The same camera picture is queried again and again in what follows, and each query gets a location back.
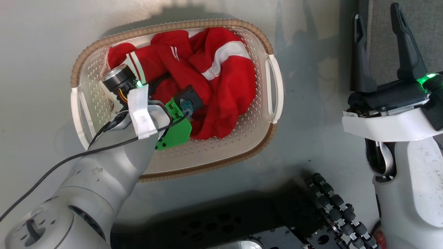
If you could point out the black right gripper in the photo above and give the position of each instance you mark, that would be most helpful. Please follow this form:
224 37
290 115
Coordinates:
391 95

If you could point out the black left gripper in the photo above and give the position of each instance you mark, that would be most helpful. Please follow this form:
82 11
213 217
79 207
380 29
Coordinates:
119 80

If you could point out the red white-striped garment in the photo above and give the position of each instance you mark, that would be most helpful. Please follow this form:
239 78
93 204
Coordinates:
228 90

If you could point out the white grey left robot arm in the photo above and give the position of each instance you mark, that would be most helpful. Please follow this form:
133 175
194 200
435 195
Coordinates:
104 173

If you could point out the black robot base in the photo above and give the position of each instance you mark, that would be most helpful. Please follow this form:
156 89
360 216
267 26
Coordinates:
221 221

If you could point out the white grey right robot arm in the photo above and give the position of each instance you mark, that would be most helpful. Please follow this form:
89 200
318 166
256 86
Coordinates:
412 193

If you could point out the white perforated basket brown rim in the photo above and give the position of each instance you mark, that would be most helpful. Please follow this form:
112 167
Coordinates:
221 145

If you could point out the grey fabric sofa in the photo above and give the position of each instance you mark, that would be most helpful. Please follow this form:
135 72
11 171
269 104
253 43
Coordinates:
384 41

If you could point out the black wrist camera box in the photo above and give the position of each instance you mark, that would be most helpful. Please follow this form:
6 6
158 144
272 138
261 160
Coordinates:
189 97

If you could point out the green camera mount bracket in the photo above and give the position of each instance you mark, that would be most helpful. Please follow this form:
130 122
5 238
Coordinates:
174 133

